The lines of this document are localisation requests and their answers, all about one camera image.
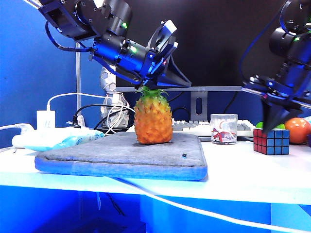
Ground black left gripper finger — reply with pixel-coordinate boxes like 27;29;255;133
145;82;190;90
157;57;192;87

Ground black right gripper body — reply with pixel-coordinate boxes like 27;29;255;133
242;76;311;109

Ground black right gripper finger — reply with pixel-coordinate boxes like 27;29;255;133
268;103;303;133
262;98;282;133

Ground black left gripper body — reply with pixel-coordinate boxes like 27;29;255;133
135;41;179;91

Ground Rubik's cube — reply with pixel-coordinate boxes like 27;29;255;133
253;128;291;155

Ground green apple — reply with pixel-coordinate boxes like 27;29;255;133
255;121;285;130

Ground orange round fruit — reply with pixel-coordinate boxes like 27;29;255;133
284;117;311;145

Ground grey monitor stand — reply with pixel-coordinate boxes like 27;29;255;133
190;91;208;122

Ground plastic pineapple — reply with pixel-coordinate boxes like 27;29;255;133
134;86;173;146

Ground white keyboard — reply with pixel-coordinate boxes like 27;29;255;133
126;118;257;138

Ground clear glass cup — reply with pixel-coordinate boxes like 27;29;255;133
210;114;238;145

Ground silver robot figurine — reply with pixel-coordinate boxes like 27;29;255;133
100;67;131;129

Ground black computer monitor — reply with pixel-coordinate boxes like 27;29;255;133
115;0;298;92

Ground grey felt laptop sleeve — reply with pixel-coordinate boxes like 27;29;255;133
35;132;208;182

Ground blue tissue pack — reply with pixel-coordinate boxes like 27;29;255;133
24;132;106;152

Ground white power adapter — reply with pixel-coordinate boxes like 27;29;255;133
36;110;56;129

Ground white power strip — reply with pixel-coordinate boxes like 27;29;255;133
12;127;98;149

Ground black monitor cable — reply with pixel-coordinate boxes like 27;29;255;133
223;92;239;115
167;92;191;121

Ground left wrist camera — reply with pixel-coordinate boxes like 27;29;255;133
148;19;177;53

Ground aluminium partition post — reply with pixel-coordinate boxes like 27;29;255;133
75;41;82;117

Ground thin white charging cable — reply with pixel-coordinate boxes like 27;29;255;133
47;93;136;135

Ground black plug with cable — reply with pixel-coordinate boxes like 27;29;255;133
67;104;136;129

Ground thick white cable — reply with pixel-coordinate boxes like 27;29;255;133
106;177;311;233

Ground black cable under table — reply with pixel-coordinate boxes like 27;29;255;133
104;193;126;217

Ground white power strip cord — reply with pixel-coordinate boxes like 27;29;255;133
0;123;35;133

